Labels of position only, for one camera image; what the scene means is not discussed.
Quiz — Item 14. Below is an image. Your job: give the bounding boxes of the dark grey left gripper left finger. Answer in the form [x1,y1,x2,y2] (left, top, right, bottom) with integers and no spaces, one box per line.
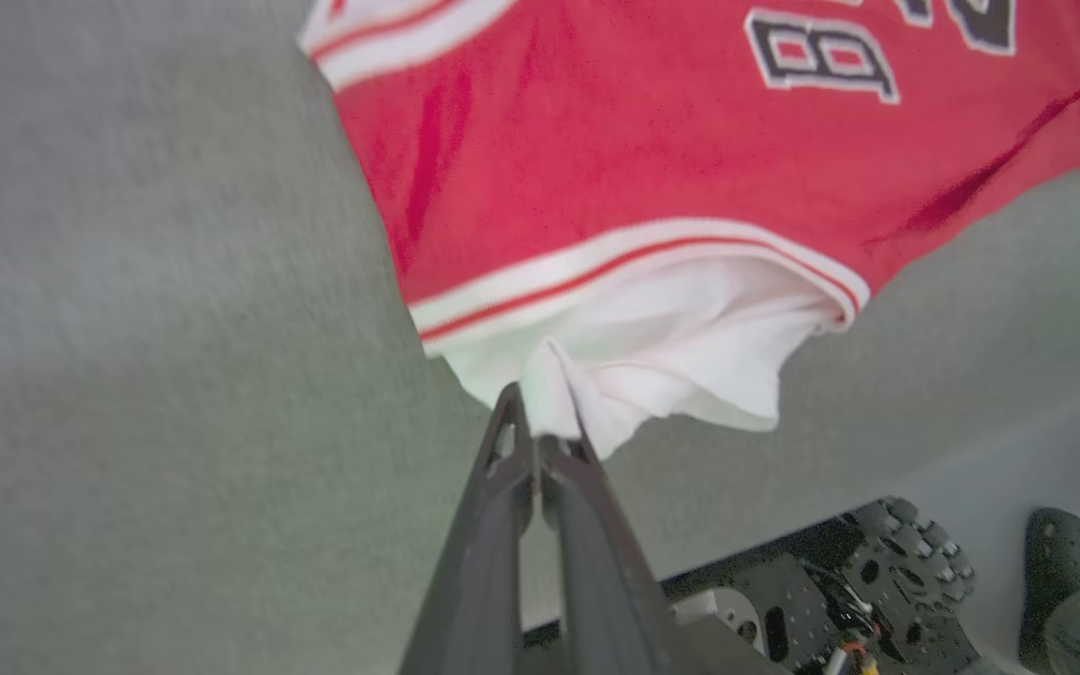
[399,382,537,675]

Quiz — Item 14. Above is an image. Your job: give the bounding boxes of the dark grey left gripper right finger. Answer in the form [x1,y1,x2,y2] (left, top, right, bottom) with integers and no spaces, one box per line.
[538,435,702,675]

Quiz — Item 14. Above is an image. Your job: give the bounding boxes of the red and white basketball jersey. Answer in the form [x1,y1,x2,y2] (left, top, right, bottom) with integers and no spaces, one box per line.
[296,0,1080,460]

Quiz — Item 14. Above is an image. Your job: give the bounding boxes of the black omni wheel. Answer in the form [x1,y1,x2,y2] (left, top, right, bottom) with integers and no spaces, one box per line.
[838,496,978,657]

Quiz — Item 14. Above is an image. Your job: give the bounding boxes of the grey fabric sofa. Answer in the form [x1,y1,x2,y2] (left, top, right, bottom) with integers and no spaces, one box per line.
[0,0,1080,675]

